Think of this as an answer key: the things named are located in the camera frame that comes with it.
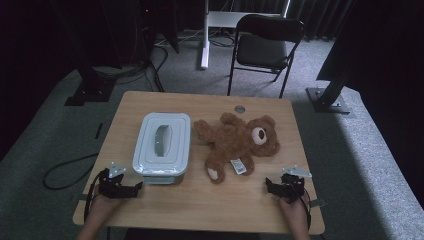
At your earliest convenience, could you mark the black metal stand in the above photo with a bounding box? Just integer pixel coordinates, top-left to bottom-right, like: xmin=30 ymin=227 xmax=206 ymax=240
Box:
xmin=49 ymin=0 xmax=118 ymax=107
xmin=305 ymin=0 xmax=358 ymax=115

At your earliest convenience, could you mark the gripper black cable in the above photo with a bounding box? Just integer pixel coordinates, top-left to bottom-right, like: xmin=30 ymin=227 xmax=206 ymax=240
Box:
xmin=301 ymin=188 xmax=313 ymax=231
xmin=83 ymin=169 xmax=109 ymax=223

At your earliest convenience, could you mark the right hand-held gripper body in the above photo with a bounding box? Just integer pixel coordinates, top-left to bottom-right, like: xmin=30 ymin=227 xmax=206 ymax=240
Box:
xmin=279 ymin=165 xmax=313 ymax=204

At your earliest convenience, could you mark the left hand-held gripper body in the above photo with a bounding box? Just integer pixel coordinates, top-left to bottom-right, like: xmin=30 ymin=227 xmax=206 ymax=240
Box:
xmin=98 ymin=161 xmax=135 ymax=200

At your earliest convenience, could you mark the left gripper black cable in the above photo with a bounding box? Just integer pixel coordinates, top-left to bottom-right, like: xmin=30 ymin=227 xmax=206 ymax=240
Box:
xmin=83 ymin=169 xmax=109 ymax=223

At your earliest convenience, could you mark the pale box lid grey handle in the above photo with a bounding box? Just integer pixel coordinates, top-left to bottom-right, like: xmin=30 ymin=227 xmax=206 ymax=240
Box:
xmin=132 ymin=112 xmax=192 ymax=177

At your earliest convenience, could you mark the dark curtain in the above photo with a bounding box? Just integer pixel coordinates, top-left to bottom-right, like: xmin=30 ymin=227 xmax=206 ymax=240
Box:
xmin=286 ymin=0 xmax=355 ymax=42

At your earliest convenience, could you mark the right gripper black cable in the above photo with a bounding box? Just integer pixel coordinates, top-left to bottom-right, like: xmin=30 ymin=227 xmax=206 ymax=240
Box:
xmin=301 ymin=188 xmax=313 ymax=231

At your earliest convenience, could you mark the black folding chair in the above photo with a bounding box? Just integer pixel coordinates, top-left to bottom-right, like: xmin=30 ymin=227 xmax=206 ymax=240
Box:
xmin=227 ymin=13 xmax=306 ymax=99

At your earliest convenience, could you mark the person's right hand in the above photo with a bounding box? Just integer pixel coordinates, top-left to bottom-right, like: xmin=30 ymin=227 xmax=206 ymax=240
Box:
xmin=279 ymin=194 xmax=311 ymax=224

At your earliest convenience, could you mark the clear brown storage box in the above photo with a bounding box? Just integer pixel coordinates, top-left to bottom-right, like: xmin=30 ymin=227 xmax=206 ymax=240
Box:
xmin=143 ymin=172 xmax=185 ymax=186

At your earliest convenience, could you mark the black floor cable loop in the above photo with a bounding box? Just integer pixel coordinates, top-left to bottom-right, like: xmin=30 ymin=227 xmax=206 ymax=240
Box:
xmin=42 ymin=152 xmax=100 ymax=191

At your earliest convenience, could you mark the person's left hand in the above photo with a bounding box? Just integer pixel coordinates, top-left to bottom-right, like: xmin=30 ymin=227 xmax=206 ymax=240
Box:
xmin=89 ymin=189 xmax=126 ymax=219

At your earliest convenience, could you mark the brown teddy bear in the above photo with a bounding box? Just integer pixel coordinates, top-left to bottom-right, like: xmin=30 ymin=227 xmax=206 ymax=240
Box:
xmin=193 ymin=112 xmax=281 ymax=185

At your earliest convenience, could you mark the white desk frame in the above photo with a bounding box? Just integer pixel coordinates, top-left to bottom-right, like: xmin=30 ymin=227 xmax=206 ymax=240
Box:
xmin=199 ymin=0 xmax=291 ymax=70

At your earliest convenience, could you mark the black floor cable bundle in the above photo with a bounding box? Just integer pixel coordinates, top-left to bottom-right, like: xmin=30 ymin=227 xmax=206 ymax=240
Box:
xmin=93 ymin=43 xmax=168 ymax=93

